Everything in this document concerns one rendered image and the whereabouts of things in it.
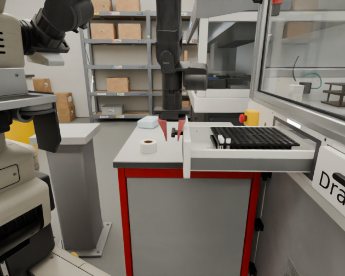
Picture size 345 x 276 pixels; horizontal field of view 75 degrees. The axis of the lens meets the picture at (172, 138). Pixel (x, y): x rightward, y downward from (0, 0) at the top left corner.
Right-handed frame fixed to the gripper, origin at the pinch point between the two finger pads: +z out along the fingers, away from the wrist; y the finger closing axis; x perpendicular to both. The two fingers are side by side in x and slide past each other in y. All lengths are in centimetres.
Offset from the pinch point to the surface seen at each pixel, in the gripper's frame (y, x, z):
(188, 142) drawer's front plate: 4.5, -11.4, -2.7
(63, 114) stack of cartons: -230, 373, 71
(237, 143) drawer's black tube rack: 18.5, -5.2, -0.3
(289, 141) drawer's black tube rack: 33.6, -3.4, -0.2
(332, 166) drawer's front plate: 35.4, -19.3, 0.1
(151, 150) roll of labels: -9.3, 21.1, 11.9
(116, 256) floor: -36, 43, 89
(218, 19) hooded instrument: 25, 83, -47
